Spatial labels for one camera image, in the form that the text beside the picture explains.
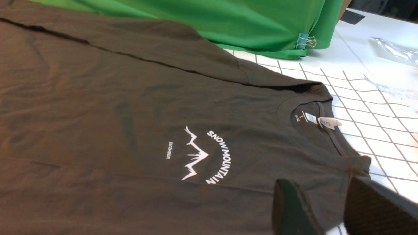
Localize gray long-sleeved shirt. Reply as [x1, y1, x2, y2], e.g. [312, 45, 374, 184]
[0, 0, 371, 235]

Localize black flat card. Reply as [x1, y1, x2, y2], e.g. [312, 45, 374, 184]
[339, 10, 365, 25]

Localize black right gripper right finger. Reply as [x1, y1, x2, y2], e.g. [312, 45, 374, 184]
[344, 177, 418, 235]

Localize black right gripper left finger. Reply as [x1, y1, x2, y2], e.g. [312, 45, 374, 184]
[272, 179, 322, 235]

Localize green backdrop cloth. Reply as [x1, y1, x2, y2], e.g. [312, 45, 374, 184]
[39, 0, 344, 60]

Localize white gridded table mat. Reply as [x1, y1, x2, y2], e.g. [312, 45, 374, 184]
[229, 50, 417, 202]

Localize clear plastic bag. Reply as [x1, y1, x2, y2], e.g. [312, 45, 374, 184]
[366, 37, 417, 103]

